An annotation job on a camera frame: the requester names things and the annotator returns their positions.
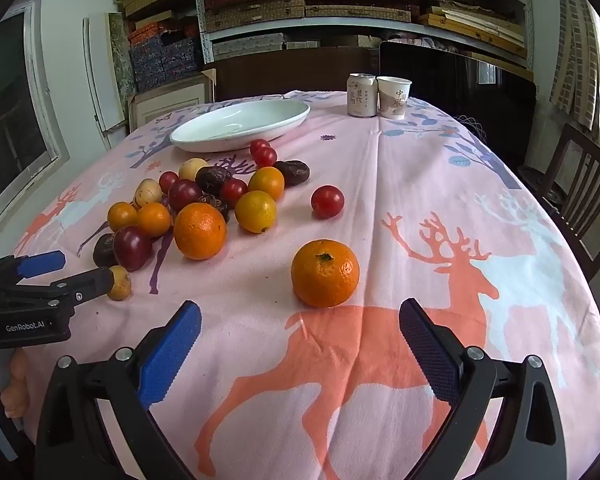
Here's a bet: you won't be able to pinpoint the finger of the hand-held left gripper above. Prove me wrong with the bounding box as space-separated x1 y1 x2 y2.
0 250 66 288
0 266 115 313

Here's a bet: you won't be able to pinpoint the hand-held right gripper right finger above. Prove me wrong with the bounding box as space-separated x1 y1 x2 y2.
399 298 568 480

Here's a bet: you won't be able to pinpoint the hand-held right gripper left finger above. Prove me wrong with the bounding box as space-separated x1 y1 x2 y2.
35 300 203 480

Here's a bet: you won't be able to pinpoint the dark red tomato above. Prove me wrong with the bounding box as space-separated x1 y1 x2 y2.
167 179 204 212
112 225 154 272

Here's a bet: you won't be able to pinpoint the small orange kumquat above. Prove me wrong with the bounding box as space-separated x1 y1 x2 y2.
136 202 172 238
107 201 139 232

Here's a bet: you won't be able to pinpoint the large tangerine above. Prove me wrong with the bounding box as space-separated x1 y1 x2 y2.
173 202 228 261
291 239 361 309

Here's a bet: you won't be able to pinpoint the dark brown date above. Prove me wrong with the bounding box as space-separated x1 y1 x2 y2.
195 165 232 196
92 233 118 268
197 194 231 223
272 159 311 187

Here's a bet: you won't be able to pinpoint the yellow-orange kumquat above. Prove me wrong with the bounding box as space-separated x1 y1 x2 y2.
248 166 286 201
235 190 278 234

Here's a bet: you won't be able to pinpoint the white oval plate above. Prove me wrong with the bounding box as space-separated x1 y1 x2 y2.
169 99 312 154

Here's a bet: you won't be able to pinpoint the pink deer print tablecloth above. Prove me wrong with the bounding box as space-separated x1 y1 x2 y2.
12 90 600 480

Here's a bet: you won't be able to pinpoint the white board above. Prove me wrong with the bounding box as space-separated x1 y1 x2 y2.
82 12 131 136

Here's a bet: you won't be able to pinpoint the light wooden framed panel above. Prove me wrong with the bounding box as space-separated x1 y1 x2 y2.
126 72 216 133

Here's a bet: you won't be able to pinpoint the dark wooden chair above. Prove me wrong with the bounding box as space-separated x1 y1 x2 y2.
517 122 600 281

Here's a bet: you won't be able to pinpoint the stone pattern board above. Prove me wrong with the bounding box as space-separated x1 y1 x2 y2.
108 11 139 97

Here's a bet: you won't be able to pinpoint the stack of blue patterned boxes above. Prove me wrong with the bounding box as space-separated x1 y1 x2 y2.
126 25 204 95

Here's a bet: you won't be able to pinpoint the printed paper cup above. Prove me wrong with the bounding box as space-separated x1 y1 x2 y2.
376 76 412 120

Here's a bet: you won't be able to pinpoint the black flat screen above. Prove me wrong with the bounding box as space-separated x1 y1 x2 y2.
378 41 537 171

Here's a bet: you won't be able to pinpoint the white drink can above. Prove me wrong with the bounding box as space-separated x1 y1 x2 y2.
347 73 379 118

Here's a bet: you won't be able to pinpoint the dark brown wooden panel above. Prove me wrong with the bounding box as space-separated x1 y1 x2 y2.
202 46 381 103

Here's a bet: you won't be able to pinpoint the row of grey patterned boxes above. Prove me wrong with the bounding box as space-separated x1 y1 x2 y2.
211 34 287 62

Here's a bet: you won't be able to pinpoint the brick pattern panels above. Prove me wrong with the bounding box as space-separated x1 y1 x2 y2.
550 0 600 131

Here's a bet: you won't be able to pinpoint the stack of flat wooden boxes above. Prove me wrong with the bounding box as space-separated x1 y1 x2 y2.
419 2 528 58

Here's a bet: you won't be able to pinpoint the metal shelving rack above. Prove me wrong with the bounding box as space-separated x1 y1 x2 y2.
194 0 537 72

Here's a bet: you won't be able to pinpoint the window with white frame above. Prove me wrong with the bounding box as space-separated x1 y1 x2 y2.
0 0 72 223

